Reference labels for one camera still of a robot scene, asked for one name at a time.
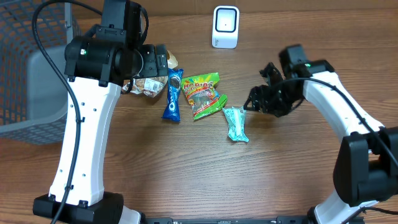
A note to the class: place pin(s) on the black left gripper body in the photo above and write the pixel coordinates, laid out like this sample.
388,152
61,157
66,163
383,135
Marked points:
154,65

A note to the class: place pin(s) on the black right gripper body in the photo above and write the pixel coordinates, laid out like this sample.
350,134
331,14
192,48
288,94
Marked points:
275,99

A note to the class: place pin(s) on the beige clear cookie bag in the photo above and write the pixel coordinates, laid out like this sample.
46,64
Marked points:
151,87

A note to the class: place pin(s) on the teal white snack packet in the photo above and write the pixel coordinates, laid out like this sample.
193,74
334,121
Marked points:
236,118

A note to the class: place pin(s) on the green Haribo gummy bag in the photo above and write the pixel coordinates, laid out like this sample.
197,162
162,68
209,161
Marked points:
202,95

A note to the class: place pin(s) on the blue Oreo cookie pack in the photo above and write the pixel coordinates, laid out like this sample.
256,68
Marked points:
172,111

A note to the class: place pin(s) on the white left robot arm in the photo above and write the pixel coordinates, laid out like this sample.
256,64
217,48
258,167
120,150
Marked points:
97,65

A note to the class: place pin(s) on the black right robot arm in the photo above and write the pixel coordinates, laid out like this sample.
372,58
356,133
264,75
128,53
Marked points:
365,172

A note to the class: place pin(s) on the white barcode scanner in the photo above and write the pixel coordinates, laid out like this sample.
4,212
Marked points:
225,27

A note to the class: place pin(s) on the grey plastic mesh basket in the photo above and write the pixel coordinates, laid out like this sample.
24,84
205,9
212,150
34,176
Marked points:
33,99

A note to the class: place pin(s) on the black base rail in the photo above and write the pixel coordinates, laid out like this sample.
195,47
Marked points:
248,220

